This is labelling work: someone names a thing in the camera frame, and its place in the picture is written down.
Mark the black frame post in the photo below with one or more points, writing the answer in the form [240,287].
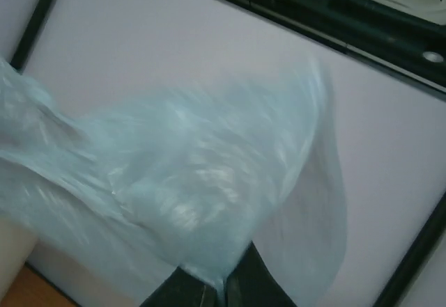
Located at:
[31,34]
[414,259]

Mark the black top frame beam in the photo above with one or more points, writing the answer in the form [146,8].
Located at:
[365,29]

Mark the right black frame post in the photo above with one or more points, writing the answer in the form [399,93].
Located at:
[414,259]

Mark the translucent blue trash bag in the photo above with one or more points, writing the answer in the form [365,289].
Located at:
[184,176]

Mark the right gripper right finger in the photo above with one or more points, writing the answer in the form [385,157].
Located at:
[252,285]

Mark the left black frame post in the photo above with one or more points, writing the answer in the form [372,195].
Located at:
[31,34]

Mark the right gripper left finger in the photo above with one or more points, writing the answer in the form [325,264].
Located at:
[182,290]

